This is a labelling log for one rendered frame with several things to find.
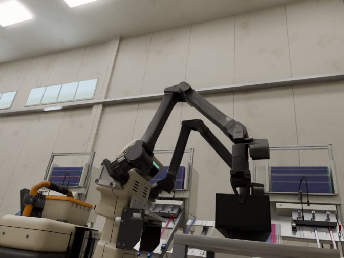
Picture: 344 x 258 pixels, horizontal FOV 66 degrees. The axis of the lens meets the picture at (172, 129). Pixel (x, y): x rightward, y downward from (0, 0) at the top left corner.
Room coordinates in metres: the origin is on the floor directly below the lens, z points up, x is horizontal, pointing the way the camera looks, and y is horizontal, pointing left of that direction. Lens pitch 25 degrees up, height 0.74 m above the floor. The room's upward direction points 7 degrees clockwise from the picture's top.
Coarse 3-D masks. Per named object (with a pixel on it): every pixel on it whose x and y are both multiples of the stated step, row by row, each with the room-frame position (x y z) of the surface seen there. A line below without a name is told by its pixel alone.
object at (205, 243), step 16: (176, 240) 0.87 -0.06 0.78; (192, 240) 0.86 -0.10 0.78; (208, 240) 0.84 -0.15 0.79; (224, 240) 0.83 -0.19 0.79; (240, 240) 0.81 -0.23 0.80; (176, 256) 0.87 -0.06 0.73; (208, 256) 1.50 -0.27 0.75; (256, 256) 1.28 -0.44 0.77; (272, 256) 0.99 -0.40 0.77; (288, 256) 0.80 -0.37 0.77; (304, 256) 0.76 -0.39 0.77; (320, 256) 0.75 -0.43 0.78; (336, 256) 0.74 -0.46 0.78
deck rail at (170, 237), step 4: (184, 208) 2.99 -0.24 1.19; (180, 216) 2.89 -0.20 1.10; (180, 220) 2.89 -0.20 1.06; (176, 224) 2.80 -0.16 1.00; (176, 228) 2.80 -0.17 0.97; (172, 232) 2.71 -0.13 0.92; (168, 236) 2.67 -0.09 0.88; (172, 236) 2.72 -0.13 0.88; (168, 240) 2.65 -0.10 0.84; (168, 244) 2.66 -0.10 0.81; (160, 252) 2.53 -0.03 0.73; (164, 252) 2.59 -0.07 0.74; (160, 256) 2.53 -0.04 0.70
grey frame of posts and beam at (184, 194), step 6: (192, 150) 2.97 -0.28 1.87; (192, 156) 2.97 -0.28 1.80; (192, 162) 2.99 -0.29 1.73; (162, 192) 3.07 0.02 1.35; (180, 192) 2.98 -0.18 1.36; (186, 192) 2.95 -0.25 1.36; (180, 198) 3.05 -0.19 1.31; (186, 198) 2.98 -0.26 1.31; (186, 204) 2.98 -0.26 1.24; (186, 210) 2.99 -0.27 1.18; (186, 216) 2.97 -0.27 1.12; (186, 222) 2.97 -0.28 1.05; (186, 228) 2.97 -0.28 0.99
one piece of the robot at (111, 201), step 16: (128, 176) 1.17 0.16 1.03; (112, 192) 1.21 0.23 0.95; (128, 192) 1.20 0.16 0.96; (144, 192) 1.35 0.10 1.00; (96, 208) 1.28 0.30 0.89; (112, 208) 1.25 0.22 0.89; (112, 224) 1.26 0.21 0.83; (112, 240) 1.26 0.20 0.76; (96, 256) 1.23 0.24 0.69; (112, 256) 1.20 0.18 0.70; (128, 256) 1.30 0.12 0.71
